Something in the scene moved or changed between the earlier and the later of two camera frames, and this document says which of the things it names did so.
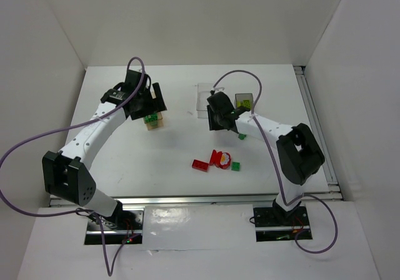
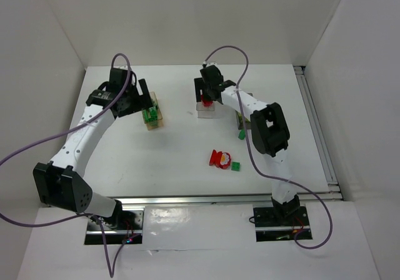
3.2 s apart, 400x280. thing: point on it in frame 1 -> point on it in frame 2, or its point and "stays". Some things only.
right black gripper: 212,120 -> 199,86
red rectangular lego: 200,165 -> 207,103
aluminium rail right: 333,186 stays
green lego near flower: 235,166 stays
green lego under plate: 151,117 stays
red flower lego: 220,159 stays
